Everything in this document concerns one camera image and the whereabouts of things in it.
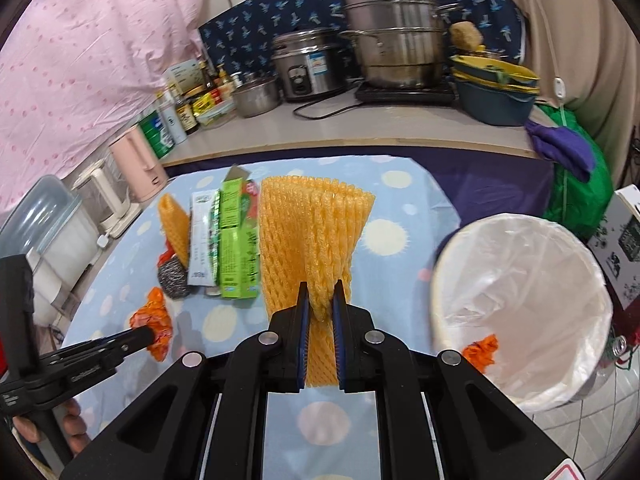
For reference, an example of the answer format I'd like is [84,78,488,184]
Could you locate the steel rice cooker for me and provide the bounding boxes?
[271,27,347,104]

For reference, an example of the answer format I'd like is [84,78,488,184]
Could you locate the clear tray with yellow packets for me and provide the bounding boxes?
[192,92,236,129]

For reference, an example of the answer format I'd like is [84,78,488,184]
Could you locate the pink dotted curtain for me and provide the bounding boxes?
[0,0,217,213]

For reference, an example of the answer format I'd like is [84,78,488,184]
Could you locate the clear plastic storage container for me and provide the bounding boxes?
[0,175,99,327]

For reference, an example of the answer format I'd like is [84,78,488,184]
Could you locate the green box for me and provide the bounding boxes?
[218,227,261,302]

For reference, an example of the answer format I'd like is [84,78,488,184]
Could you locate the green bag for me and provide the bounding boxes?
[537,102,615,242]

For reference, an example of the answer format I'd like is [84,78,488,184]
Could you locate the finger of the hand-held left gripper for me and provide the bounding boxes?
[30,355,121,397]
[44,327,156,368]

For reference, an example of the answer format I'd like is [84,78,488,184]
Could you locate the metal can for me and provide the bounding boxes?
[602,335,629,372]

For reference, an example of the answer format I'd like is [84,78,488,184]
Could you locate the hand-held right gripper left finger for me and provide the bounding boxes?
[60,282,308,480]

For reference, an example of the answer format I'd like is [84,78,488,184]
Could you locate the pink kettle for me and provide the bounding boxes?
[109,126,169,206]

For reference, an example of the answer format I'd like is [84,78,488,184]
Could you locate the brown loofah sponge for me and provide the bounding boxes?
[449,22,485,54]

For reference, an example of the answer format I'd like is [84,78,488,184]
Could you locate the small pot with glass lid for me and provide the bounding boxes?
[231,74,280,119]

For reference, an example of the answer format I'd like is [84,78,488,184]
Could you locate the navy printed cloth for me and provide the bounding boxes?
[197,0,526,107]

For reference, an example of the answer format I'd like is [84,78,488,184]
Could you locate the printed cardboard box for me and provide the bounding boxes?
[587,187,640,312]

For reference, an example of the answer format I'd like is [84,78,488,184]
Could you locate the black induction cooker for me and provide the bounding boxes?
[355,80,459,107]

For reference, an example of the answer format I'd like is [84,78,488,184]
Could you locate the purple rag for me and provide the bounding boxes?
[525,119,597,182]

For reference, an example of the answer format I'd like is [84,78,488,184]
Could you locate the person's left hand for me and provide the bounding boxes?
[12,399,92,456]

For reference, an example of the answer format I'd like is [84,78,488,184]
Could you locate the large steel steamer pot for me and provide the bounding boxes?
[339,0,462,90]

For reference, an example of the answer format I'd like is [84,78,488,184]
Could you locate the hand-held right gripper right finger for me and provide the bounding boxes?
[332,281,583,480]

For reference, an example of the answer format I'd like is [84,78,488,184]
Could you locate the large orange foam net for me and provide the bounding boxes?
[260,176,376,388]

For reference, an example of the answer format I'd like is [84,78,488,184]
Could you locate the beige box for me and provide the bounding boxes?
[165,59,206,94]

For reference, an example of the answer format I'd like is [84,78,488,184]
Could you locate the beige curtain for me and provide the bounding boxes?
[495,0,640,173]

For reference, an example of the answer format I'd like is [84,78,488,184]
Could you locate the black power cable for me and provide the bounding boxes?
[292,94,362,121]

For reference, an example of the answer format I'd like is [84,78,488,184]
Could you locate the white printed packet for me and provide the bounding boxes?
[189,193,221,287]

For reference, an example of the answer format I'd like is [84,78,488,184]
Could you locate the white bottle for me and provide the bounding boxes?
[159,91,189,144]

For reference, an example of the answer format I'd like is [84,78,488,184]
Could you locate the green and white canister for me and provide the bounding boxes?
[136,109,176,162]

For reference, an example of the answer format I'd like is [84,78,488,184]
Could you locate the blue polka dot blanket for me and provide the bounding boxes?
[62,156,461,480]

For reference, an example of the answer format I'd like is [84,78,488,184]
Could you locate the green and red carton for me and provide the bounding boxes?
[220,179,262,231]

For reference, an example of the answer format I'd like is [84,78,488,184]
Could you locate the dark sauce bottle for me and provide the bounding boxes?
[174,96,201,136]

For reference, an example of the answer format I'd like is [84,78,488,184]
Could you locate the woven bin with white liner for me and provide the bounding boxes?
[430,214,615,414]

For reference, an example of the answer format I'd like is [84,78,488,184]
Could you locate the orange wrapper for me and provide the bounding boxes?
[130,287,174,362]

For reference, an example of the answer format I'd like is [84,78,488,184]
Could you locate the dark blue basin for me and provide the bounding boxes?
[454,80,539,127]

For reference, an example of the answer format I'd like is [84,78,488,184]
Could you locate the steel wool scrubber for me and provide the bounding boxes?
[157,254,193,299]

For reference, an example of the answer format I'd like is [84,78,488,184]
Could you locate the small orange foam net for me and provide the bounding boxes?
[158,195,193,268]

